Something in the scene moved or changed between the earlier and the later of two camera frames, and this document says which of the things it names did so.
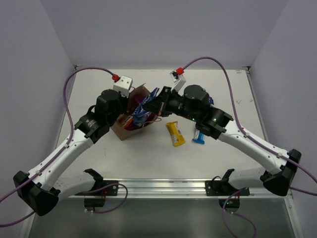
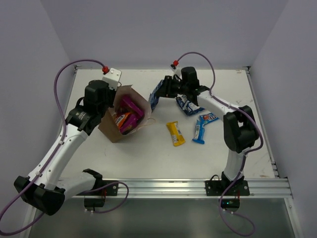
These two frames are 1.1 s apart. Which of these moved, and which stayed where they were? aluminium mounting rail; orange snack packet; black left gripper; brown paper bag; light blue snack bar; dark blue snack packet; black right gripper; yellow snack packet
Moved: dark blue snack packet; black left gripper; brown paper bag; orange snack packet; black right gripper
Stayed: yellow snack packet; aluminium mounting rail; light blue snack bar
